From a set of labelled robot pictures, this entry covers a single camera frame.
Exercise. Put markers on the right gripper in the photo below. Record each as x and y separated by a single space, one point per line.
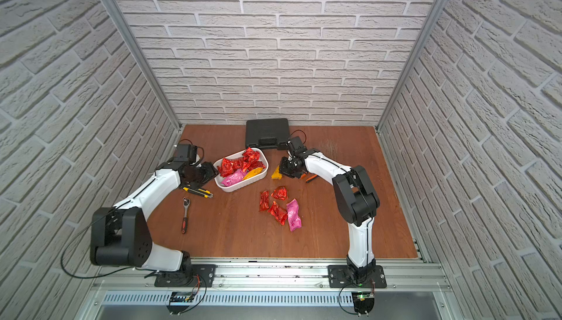
284 169

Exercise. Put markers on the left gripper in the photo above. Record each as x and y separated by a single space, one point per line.
206 173

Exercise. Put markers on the orange tea bag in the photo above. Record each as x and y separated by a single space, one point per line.
277 175

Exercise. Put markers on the white storage box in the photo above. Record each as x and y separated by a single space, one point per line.
243 183

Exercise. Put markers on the red tea bag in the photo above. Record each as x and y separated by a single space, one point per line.
264 201
280 193
279 213

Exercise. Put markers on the yellow tea bag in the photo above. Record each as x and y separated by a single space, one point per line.
254 172

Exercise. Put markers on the pink tea bag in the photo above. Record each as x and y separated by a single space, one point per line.
234 178
293 219

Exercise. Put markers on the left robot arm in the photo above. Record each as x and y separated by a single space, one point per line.
120 234

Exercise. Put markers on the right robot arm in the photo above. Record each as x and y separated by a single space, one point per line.
356 198

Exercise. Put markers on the red tea bags in box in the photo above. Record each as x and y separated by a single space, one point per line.
249 160

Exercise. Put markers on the yellow black utility knife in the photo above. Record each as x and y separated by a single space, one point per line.
199 192

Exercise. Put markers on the black plastic tool case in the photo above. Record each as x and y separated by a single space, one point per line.
267 134

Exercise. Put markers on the left controller board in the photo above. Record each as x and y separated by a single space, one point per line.
181 302

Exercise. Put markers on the controller board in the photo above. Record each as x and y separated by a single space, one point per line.
363 303
181 302

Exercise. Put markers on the right controller board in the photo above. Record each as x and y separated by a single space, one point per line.
363 303

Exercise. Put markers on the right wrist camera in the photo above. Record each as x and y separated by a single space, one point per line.
296 147

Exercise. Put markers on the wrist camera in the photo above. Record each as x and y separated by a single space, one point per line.
296 147
186 152

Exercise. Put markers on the orange handled pliers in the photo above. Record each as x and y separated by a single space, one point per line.
311 178

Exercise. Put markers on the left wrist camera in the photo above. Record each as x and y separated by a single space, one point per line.
186 152

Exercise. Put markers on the red handled ratchet wrench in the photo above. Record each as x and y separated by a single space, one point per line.
184 222

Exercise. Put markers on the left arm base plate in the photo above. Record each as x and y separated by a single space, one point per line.
187 276

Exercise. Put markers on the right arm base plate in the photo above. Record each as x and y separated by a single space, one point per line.
365 277

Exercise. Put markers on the aluminium front rail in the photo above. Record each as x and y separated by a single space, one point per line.
259 274

